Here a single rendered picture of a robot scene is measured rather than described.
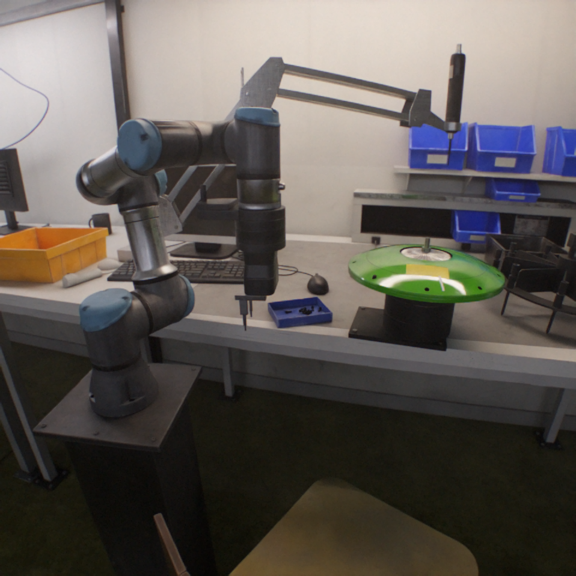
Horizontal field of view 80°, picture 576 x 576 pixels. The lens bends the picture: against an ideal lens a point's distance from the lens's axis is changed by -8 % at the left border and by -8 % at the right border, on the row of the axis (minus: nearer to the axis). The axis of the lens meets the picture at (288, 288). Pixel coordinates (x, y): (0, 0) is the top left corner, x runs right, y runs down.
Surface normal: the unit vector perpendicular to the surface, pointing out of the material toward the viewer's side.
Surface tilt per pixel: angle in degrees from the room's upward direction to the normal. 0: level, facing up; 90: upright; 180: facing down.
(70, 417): 0
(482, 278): 23
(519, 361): 90
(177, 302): 78
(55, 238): 86
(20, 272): 94
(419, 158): 99
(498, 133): 90
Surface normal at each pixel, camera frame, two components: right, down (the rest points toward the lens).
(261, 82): 0.18, 0.36
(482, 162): -0.25, 0.50
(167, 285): 0.74, 0.07
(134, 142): -0.48, 0.29
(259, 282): -0.09, 0.36
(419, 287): -0.17, -0.71
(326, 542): 0.00, -0.93
